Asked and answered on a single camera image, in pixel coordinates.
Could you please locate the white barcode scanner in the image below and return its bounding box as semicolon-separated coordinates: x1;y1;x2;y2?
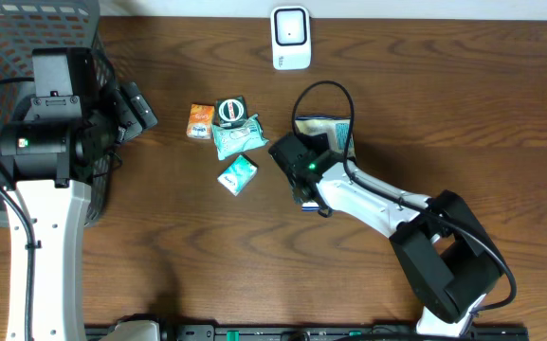
270;6;312;71

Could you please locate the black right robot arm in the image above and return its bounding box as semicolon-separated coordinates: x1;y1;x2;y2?
276;151;513;337

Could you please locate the round green white item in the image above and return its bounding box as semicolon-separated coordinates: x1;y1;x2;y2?
215;96;247;128

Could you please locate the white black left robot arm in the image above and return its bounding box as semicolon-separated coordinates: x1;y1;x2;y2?
0;47;157;340

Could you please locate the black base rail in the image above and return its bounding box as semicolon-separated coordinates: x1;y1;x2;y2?
85;323;531;341

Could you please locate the green tissue pack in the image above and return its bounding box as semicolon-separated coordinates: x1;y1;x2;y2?
217;155;258;196

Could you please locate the mint green snack pouch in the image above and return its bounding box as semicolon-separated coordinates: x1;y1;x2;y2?
212;114;269;161

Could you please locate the orange tissue pack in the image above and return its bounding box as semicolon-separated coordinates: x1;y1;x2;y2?
186;104;214;139

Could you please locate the dark grey plastic basket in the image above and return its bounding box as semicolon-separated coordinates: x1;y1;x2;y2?
0;0;119;130

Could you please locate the yellow white snack bag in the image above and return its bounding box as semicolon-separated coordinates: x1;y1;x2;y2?
292;116;355;212

